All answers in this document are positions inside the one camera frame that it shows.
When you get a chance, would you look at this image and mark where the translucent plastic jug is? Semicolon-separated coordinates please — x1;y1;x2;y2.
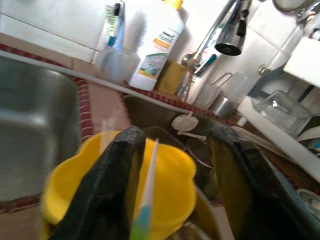
223;71;250;103

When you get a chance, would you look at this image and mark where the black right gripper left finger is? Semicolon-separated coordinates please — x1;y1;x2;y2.
48;126;147;240

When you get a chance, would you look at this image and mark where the chrome sink faucet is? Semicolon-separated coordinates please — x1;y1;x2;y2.
192;0;251;73

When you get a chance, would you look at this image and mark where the mustard yellow holder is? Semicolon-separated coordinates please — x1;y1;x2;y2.
155;59;189;95

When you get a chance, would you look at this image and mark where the steel sink basin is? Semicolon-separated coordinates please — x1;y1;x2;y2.
123;94;241;151
0;54;83;203

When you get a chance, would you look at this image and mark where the white detergent bottle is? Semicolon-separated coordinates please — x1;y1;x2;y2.
128;0;187;92

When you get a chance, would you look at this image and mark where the steel bowl with utensils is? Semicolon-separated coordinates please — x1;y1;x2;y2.
296;187;320;218

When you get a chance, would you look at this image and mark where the white container wire handle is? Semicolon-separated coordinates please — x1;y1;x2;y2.
192;71;232;107

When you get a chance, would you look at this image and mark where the steel ladle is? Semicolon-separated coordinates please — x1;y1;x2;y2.
181;51;201;73

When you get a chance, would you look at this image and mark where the translucent plastic brush cup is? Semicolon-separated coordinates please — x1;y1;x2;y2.
96;46;141;85

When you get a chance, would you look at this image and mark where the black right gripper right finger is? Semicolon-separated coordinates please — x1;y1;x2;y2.
208;124;320;240

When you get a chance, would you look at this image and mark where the long white hose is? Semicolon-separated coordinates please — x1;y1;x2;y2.
0;49;201;115

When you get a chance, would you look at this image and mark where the blue white toothbrush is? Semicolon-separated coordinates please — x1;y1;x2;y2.
104;1;126;50

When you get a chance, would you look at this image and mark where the white dish rack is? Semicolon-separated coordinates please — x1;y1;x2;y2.
236;36;320;181

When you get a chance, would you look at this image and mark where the steel cup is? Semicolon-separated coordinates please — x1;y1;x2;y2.
209;96;239;120

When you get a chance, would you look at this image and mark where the white bottle brush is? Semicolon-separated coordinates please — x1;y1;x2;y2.
124;11;149;55

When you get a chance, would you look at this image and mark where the white sink plug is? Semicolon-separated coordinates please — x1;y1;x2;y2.
171;112;208;141

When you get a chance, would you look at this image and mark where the teal handled brush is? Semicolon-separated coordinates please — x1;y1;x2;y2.
193;53;218;78

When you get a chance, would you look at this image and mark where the yellow plastic bowl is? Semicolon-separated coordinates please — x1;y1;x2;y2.
41;131;197;240

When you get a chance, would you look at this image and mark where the white teal green plastic stick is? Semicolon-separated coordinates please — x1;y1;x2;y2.
128;138;160;240

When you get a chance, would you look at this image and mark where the clear glass container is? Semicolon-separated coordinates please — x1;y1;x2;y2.
252;89;314;137

